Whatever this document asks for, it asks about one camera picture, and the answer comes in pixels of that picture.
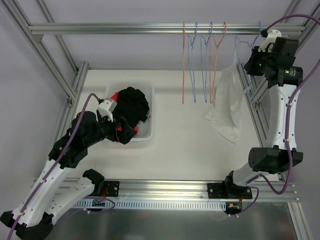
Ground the red tank top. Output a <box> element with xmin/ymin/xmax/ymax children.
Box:
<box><xmin>110</xmin><ymin>92</ymin><xmax>139</xmax><ymax>134</ymax></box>

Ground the white plastic basket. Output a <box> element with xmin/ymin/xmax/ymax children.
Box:
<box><xmin>104</xmin><ymin>82</ymin><xmax>156</xmax><ymax>145</ymax></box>

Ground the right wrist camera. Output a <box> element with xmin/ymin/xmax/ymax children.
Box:
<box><xmin>258</xmin><ymin>29</ymin><xmax>282</xmax><ymax>53</ymax></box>

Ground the white slotted cable duct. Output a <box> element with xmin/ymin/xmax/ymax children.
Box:
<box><xmin>73</xmin><ymin>199</ymin><xmax>227</xmax><ymax>212</ymax></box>

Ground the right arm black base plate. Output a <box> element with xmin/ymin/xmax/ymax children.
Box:
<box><xmin>207</xmin><ymin>182</ymin><xmax>253</xmax><ymax>200</ymax></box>

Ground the grey tank top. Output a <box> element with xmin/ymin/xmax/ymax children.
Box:
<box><xmin>137</xmin><ymin>114</ymin><xmax>151</xmax><ymax>138</ymax></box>

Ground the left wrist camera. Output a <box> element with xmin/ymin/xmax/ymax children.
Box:
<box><xmin>97</xmin><ymin>98</ymin><xmax>117</xmax><ymax>122</ymax></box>

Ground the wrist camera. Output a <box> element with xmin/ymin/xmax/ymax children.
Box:
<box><xmin>97</xmin><ymin>98</ymin><xmax>117</xmax><ymax>122</ymax></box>
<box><xmin>258</xmin><ymin>29</ymin><xmax>282</xmax><ymax>53</ymax></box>

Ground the blue wire hanger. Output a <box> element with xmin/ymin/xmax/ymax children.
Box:
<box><xmin>234</xmin><ymin>33</ymin><xmax>261</xmax><ymax>95</ymax></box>
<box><xmin>187</xmin><ymin>22</ymin><xmax>198</xmax><ymax>103</ymax></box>
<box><xmin>200</xmin><ymin>22</ymin><xmax>213</xmax><ymax>103</ymax></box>

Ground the aluminium frame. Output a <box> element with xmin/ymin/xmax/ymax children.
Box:
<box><xmin>0</xmin><ymin>0</ymin><xmax>320</xmax><ymax>240</ymax></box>

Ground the black tank top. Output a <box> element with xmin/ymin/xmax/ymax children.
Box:
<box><xmin>112</xmin><ymin>86</ymin><xmax>150</xmax><ymax>129</ymax></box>

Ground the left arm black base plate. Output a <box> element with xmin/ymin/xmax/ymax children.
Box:
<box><xmin>102</xmin><ymin>180</ymin><xmax>120</xmax><ymax>198</ymax></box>

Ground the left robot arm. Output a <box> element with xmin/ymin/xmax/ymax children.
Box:
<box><xmin>0</xmin><ymin>111</ymin><xmax>137</xmax><ymax>240</ymax></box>

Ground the white tank top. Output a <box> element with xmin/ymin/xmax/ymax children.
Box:
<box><xmin>204</xmin><ymin>52</ymin><xmax>245</xmax><ymax>144</ymax></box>

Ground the pink wire hanger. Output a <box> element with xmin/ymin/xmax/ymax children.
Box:
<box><xmin>209</xmin><ymin>22</ymin><xmax>228</xmax><ymax>104</ymax></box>
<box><xmin>182</xmin><ymin>22</ymin><xmax>186</xmax><ymax>104</ymax></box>

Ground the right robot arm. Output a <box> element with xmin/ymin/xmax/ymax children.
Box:
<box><xmin>221</xmin><ymin>35</ymin><xmax>304</xmax><ymax>199</ymax></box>

